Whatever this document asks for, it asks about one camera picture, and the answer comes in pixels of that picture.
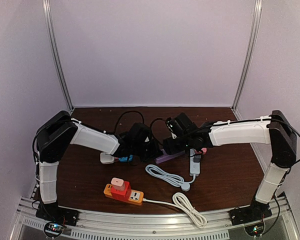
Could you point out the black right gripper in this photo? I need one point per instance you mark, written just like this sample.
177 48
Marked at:
168 146

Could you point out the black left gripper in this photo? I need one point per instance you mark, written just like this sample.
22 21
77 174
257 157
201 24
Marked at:
155 153

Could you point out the purple power strip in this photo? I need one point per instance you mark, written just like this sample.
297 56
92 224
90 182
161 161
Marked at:
166 157

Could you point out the grey small plug adapter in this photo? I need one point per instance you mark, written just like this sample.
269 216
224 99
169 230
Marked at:
197 158

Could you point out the light blue power strip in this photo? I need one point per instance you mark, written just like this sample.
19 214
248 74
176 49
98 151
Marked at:
194 167

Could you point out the pink square plug adapter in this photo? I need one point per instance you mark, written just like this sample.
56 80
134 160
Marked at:
201 151

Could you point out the light pink charger plug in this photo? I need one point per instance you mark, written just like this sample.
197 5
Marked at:
118 184

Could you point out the orange power strip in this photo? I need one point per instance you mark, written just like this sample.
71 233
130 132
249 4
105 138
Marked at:
136 197

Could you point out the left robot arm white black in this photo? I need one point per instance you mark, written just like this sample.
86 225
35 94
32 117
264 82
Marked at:
54 137

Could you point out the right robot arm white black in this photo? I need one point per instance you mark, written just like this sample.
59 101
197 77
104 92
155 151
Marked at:
230 173

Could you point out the blue square plug adapter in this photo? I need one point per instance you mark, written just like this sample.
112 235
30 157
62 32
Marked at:
126 159

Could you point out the white square plug adapter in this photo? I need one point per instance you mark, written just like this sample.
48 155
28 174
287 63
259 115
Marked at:
106 158

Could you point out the red plug adapter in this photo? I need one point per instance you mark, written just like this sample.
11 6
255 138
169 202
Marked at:
121 193

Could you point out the aluminium front frame rail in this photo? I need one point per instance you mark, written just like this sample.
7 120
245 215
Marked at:
94 225

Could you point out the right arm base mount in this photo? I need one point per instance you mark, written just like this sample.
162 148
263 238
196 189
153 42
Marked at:
256 211

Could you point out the right aluminium corner post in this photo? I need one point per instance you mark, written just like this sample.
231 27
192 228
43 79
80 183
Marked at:
254 31

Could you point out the aluminium corner post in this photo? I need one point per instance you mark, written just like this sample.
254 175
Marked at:
55 54
254 31

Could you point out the left aluminium corner post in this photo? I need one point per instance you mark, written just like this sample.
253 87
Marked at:
55 54

